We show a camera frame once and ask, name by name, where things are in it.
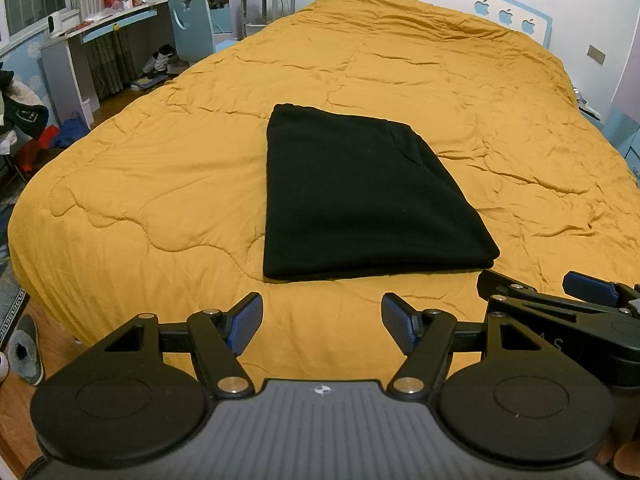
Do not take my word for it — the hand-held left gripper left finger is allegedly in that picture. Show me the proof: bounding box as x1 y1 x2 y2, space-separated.
90 292 264 400

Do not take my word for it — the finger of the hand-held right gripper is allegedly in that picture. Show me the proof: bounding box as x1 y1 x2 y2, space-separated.
562 271 640 311
477 269 538 301

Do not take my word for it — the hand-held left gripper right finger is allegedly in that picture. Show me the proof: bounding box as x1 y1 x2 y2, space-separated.
381 292 548 402

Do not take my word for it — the black long-sleeve sweater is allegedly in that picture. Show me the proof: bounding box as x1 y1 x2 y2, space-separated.
262 103 502 283

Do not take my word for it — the pile of clothes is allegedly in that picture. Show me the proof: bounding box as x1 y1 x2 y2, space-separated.
0 62 51 156

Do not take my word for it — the light blue nightstand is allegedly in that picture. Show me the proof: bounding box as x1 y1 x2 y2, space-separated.
602 107 640 181

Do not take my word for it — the mustard yellow quilt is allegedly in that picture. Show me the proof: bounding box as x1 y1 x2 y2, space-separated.
7 0 640 386

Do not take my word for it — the grey slipper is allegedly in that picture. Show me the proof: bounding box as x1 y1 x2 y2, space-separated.
7 314 46 386

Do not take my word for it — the patterned rug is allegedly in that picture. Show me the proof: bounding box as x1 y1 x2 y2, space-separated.
0 260 31 351

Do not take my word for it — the blue cloth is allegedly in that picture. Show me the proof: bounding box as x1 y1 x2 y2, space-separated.
50 112 91 150

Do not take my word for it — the red cloth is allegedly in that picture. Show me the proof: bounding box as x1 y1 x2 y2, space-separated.
12 125 61 171

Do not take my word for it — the striped under-desk curtain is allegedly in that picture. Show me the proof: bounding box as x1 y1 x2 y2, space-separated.
87 30 136 101

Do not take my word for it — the light blue chair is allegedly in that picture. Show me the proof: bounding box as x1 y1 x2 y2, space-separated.
166 0 236 66

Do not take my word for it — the grey rolling cart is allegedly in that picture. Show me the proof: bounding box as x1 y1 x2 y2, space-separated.
241 0 296 38

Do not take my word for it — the white and blue desk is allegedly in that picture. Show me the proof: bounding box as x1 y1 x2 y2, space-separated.
40 0 246 128

